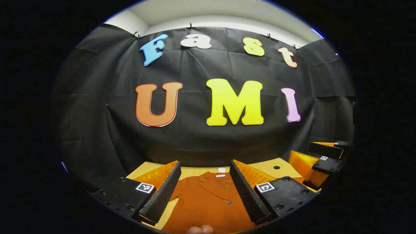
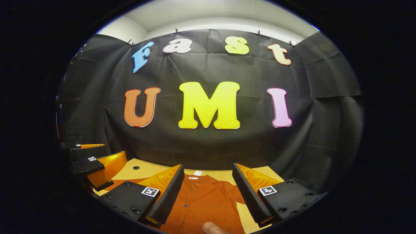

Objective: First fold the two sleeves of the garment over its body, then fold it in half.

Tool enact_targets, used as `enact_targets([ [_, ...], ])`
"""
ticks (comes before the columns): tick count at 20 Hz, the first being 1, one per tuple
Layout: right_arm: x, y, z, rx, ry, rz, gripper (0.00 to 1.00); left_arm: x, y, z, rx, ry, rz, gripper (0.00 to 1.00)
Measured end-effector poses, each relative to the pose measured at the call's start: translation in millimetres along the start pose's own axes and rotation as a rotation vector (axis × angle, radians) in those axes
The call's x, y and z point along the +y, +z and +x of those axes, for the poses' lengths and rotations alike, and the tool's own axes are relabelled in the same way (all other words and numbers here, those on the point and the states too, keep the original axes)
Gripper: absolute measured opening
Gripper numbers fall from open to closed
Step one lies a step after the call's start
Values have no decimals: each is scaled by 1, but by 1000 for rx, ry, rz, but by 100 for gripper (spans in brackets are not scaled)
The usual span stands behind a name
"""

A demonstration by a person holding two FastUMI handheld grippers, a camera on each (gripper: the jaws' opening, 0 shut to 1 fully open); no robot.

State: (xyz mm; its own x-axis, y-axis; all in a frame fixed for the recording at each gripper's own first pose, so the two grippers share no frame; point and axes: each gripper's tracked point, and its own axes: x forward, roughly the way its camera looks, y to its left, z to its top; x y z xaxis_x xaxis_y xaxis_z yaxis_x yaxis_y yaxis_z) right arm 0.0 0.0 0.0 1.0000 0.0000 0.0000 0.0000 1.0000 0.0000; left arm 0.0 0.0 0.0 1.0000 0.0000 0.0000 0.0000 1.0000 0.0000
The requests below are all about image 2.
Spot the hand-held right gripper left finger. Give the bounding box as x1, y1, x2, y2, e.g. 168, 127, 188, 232
97, 164, 185, 228

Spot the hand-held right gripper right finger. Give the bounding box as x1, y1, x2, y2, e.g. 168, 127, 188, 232
232, 163, 327, 228

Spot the rust orange coat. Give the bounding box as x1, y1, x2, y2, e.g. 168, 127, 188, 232
103, 175, 251, 234

